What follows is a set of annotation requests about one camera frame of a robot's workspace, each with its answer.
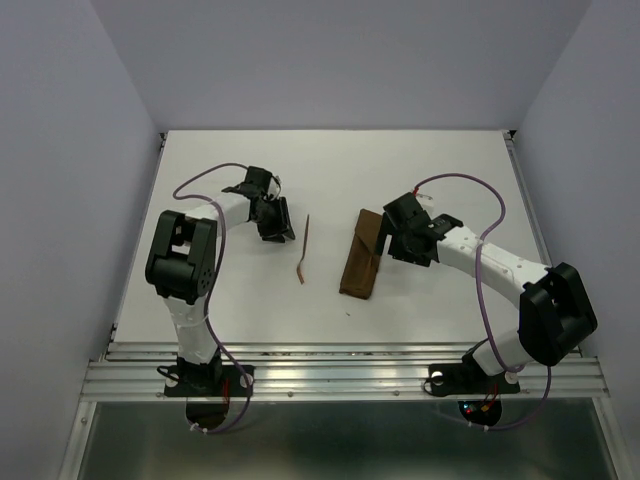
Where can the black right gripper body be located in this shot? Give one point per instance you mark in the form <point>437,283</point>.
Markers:
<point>400,248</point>

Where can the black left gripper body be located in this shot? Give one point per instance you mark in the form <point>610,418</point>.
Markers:
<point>272,214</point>

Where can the brown cloth napkin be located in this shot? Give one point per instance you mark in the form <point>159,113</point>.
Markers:
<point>362,264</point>

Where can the brown wooden fork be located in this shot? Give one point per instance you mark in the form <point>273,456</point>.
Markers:
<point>299,266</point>

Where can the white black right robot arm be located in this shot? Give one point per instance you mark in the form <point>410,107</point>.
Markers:
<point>554,311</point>

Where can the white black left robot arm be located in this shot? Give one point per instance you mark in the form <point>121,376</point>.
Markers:
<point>184,264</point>

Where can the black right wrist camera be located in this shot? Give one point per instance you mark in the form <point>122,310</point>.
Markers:
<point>406,211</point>

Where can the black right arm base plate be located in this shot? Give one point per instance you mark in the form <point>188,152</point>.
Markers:
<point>447,379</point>

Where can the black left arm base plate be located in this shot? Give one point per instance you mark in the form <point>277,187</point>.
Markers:
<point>201,381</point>

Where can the aluminium rail frame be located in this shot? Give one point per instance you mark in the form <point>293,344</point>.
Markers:
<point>338,390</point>

